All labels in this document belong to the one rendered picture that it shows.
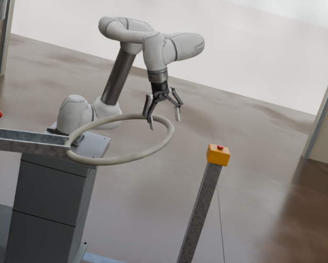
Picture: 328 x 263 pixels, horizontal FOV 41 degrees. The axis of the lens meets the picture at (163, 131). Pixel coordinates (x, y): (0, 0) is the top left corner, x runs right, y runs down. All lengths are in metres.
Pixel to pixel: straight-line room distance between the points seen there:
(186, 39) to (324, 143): 5.30
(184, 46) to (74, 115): 0.97
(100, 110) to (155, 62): 0.88
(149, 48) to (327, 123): 5.32
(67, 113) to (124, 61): 0.46
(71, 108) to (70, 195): 0.52
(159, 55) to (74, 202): 1.19
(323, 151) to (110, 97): 4.91
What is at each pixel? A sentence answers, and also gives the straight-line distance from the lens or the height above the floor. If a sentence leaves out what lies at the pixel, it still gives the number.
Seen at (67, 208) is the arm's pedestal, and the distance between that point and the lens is 2.72.
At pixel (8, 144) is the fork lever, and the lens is 1.85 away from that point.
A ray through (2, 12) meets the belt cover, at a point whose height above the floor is 1.65.
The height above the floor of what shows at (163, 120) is 1.32.
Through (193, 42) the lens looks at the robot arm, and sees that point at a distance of 1.92.
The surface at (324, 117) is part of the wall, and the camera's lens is 6.90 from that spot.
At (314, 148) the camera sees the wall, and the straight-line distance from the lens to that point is 7.01.
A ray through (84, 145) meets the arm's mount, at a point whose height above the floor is 0.86.
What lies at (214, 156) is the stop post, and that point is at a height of 1.05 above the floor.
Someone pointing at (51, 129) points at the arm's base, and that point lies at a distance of 2.75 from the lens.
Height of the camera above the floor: 1.88
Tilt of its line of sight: 18 degrees down
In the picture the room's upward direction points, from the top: 15 degrees clockwise
